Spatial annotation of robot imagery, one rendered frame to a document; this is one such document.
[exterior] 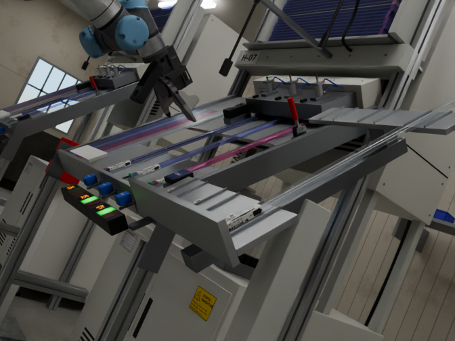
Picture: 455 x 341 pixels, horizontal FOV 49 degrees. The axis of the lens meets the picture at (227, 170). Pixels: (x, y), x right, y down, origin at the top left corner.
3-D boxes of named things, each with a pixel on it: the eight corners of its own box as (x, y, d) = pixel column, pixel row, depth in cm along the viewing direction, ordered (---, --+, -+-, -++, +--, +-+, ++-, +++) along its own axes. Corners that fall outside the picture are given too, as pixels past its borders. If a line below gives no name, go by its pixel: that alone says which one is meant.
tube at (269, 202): (215, 239, 66) (213, 231, 66) (210, 236, 67) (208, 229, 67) (458, 104, 86) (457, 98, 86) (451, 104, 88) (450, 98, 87)
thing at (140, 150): (156, 211, 106) (152, 197, 105) (65, 162, 160) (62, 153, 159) (227, 180, 116) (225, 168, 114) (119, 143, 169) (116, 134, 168)
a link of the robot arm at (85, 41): (88, 30, 114) (126, 9, 118) (72, 32, 123) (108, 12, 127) (105, 61, 118) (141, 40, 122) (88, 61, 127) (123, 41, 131)
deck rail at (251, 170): (158, 226, 105) (150, 200, 103) (154, 224, 107) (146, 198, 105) (380, 127, 139) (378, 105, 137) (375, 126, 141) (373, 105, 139)
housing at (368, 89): (365, 134, 139) (360, 84, 135) (259, 118, 179) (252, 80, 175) (384, 125, 143) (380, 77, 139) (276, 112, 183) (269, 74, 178)
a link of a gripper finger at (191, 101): (210, 107, 133) (188, 82, 134) (193, 119, 131) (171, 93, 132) (208, 113, 136) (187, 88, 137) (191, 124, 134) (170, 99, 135)
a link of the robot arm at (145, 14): (105, 6, 127) (132, -8, 130) (126, 46, 131) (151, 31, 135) (117, 3, 120) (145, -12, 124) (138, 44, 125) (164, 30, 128)
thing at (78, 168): (153, 224, 107) (145, 193, 104) (63, 170, 160) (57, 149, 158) (158, 222, 107) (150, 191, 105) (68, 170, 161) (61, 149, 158)
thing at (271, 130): (287, 164, 125) (284, 145, 123) (166, 134, 179) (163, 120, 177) (375, 126, 141) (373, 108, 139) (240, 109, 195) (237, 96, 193)
